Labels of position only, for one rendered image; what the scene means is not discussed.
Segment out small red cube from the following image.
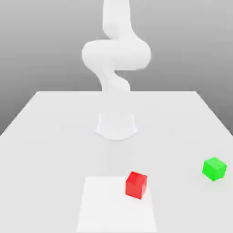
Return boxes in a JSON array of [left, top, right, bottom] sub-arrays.
[[125, 171, 148, 200]]

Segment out small green cube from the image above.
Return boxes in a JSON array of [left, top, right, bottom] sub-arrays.
[[202, 156, 228, 182]]

